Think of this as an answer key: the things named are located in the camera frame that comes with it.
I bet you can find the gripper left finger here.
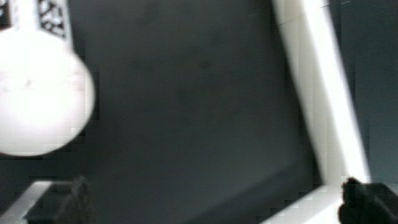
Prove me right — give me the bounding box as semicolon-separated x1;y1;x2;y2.
0;176;97;224

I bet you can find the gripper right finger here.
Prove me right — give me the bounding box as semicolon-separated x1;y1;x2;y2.
338;177;398;224

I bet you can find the white lamp bulb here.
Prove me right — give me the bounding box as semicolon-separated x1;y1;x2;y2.
0;0;95;156

